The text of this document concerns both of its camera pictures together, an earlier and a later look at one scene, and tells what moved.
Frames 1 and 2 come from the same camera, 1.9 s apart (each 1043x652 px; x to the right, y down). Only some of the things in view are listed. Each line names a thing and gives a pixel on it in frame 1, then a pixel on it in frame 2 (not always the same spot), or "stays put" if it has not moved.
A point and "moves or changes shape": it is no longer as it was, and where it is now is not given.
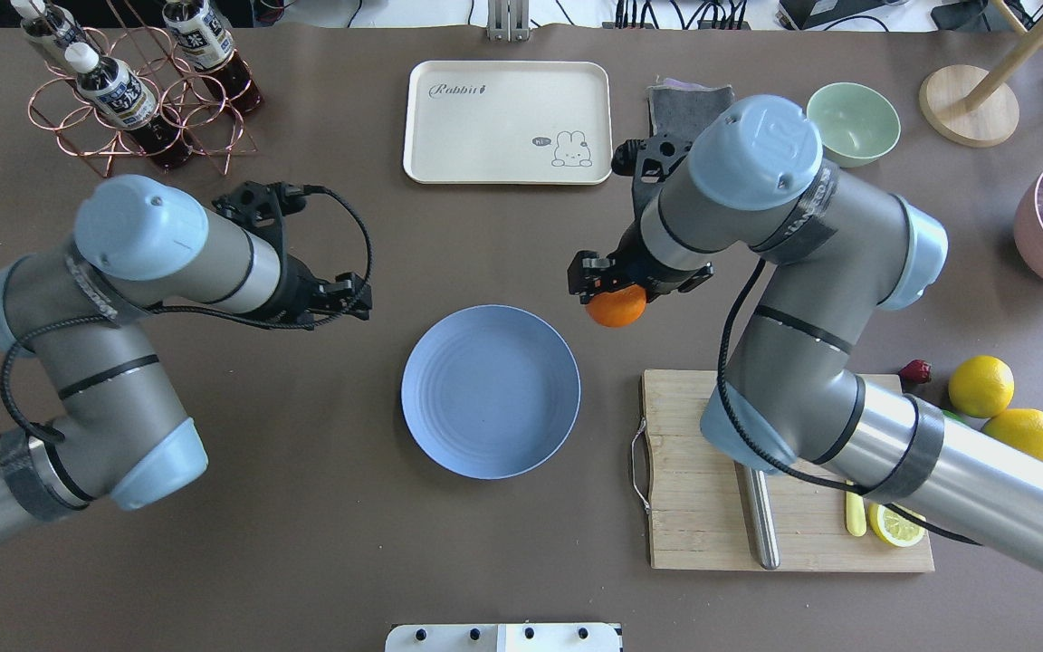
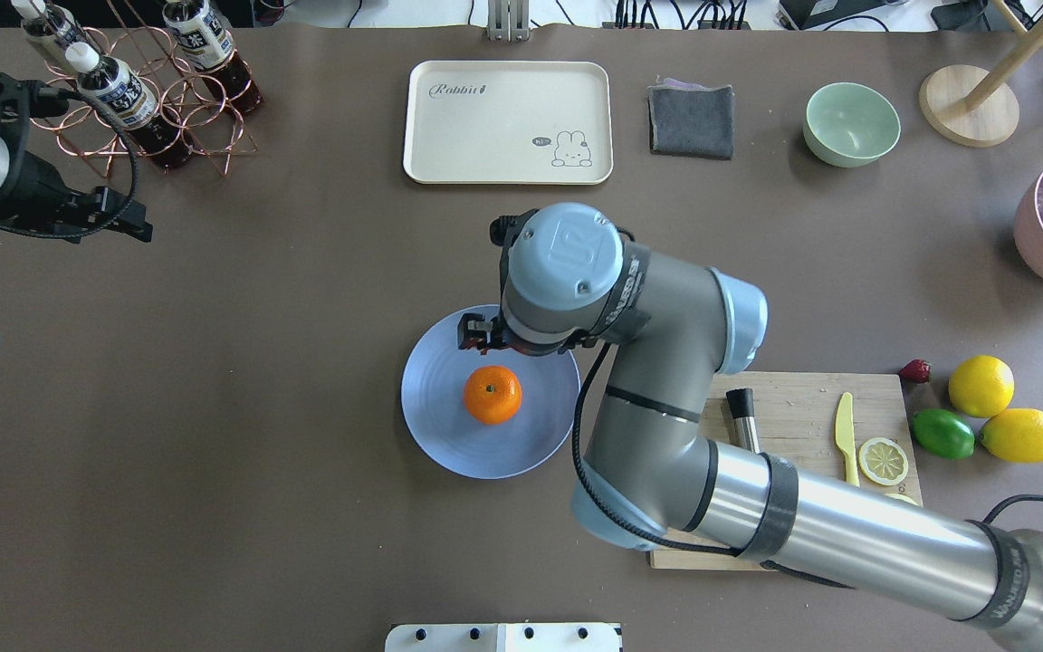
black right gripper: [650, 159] to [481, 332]
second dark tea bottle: [205, 41] stays put
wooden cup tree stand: [971, 107] stays put
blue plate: [492, 391] stays put
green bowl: [858, 123] stays put
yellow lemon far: [1032, 431] stays put
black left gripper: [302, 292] to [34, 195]
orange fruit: [617, 307] moves or changes shape
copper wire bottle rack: [136, 94] stays put
